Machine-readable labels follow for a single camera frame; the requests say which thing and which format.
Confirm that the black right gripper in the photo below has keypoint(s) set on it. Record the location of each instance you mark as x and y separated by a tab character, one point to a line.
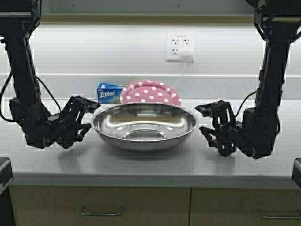
226	135

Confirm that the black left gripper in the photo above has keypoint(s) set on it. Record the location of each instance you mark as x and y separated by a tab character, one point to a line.
67	127

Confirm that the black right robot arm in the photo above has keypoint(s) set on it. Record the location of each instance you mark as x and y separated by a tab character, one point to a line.
277	22

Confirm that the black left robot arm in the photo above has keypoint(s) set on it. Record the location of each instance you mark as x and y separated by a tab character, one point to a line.
18	20

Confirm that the blue Ziploc box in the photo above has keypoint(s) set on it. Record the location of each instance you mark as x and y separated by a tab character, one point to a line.
109	93

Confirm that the stainless steel mixing bowl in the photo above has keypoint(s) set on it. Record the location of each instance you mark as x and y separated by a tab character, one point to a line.
144	127

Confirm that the pink polka dot plate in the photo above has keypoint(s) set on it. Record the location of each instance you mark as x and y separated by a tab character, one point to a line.
149	91

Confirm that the white charger plug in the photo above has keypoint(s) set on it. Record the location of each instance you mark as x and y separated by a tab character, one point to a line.
187	55

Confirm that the lower right drawer front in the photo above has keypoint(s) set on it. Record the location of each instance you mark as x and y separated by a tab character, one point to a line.
238	207

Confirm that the black left base block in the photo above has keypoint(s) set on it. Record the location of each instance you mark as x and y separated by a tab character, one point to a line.
6	173

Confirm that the black base block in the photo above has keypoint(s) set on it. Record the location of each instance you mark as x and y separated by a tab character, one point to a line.
296	173
6	173

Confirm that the lower left drawer front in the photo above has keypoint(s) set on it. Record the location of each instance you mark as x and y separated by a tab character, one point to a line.
60	206

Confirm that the black right base block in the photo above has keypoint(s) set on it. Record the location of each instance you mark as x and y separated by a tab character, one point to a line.
296	173

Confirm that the white wall outlet plate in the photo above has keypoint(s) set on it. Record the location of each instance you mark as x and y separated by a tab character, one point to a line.
177	41

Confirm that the left drawer metal handle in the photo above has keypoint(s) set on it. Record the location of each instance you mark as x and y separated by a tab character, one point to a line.
86	212

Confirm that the drawer metal handle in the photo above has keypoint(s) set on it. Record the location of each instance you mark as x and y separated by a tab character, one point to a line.
280	215
86	212

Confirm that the right drawer metal handle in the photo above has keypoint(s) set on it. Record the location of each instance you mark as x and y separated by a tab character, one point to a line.
280	215

